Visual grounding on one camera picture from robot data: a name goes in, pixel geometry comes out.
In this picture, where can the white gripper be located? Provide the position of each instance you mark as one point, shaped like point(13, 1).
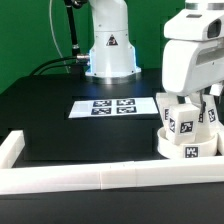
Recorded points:
point(193, 58)

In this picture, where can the white round stool seat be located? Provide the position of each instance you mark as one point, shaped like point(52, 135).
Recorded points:
point(201, 147)

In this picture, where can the white marker tag sheet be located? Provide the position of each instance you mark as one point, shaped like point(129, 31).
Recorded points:
point(113, 107)

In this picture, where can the white U-shaped fence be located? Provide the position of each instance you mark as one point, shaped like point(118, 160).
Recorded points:
point(105, 175)

